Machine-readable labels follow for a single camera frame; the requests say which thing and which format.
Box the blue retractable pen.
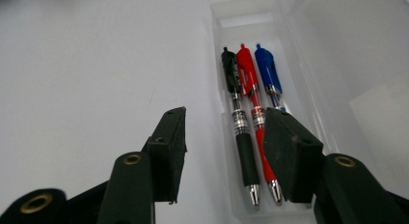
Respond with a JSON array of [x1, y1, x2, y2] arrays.
[[254, 42, 287, 113]]

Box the black retractable pen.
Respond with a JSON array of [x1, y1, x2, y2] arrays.
[[220, 46, 261, 208]]

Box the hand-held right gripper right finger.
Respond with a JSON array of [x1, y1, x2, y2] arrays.
[[262, 106, 325, 205]]

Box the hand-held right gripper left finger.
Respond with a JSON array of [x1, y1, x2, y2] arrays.
[[146, 105, 188, 205]]

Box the red retractable pen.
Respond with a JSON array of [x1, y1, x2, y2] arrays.
[[234, 42, 285, 207]]

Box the translucent plastic pencil case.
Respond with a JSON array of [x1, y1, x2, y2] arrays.
[[209, 0, 409, 220]]

